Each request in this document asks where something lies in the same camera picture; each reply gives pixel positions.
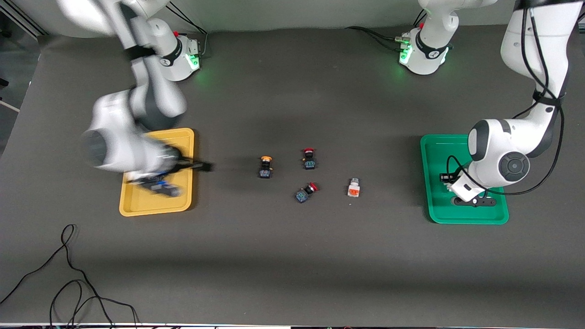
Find green plastic tray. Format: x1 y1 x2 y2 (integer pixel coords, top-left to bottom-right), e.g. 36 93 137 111
420 134 510 225

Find yellow plastic tray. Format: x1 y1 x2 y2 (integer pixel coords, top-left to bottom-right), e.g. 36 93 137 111
119 128 195 217

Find black right arm base cables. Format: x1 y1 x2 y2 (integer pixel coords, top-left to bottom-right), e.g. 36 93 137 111
165 2 209 59

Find black arm base cables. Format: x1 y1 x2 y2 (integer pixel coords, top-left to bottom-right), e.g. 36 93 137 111
165 2 209 59
345 9 428 52

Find thin black loose cable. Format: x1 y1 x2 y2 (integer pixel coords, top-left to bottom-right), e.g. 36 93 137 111
0 224 140 329

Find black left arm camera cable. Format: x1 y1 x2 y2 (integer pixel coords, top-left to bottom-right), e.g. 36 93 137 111
446 0 566 196

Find black left arm base cables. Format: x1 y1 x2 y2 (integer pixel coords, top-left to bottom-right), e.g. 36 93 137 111
345 9 428 52

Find aluminium frame rail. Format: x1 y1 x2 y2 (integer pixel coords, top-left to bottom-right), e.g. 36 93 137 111
0 8 49 38

